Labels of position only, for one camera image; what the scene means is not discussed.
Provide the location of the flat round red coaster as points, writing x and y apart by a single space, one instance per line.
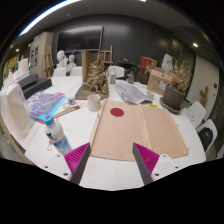
117 112

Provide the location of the small yellow tag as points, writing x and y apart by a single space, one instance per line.
153 105

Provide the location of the red box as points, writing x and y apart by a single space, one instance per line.
146 62

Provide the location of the brown cardboard box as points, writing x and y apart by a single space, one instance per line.
156 81

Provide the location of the large black wall screen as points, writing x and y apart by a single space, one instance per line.
80 39

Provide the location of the small glass jar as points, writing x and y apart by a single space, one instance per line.
149 95

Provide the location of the dark pot with dried plant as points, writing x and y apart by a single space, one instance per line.
173 96

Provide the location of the wooden easel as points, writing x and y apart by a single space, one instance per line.
106 55
48 63

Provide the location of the grey printed newspaper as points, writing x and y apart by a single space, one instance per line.
131 93

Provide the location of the dark spray bottle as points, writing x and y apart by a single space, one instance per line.
131 78

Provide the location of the wooden wall figure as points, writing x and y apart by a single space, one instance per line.
204 96

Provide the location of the white plaster bust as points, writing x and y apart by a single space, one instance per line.
61 58
71 62

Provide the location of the plastic-wrapped white canvas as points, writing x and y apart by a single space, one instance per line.
15 110

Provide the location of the black backpack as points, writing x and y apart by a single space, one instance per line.
205 138

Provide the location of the small white-lidded paint jar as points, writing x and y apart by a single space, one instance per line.
71 100

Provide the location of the packaged paint brush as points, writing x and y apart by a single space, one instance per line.
68 111

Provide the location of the white drink bottle blue cap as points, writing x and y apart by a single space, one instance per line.
57 135

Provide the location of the white chair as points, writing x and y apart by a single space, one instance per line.
59 72
119 71
210 125
76 71
195 113

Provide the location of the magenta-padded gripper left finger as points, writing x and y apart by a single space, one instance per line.
75 158

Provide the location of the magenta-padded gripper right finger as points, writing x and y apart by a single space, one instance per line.
148 158

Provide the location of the black flat box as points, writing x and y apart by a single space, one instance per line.
28 81
36 88

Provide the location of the long ceiling light panel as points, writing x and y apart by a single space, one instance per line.
43 15

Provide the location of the beige wooden drawing board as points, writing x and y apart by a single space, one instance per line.
133 130

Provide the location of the white spray bottle green label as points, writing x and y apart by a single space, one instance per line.
113 77

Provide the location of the white ceramic mug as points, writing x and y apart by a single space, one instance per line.
93 102

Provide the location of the white cabinet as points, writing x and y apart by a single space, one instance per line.
38 53

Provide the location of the golden relief sculpture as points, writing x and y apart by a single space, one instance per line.
96 81

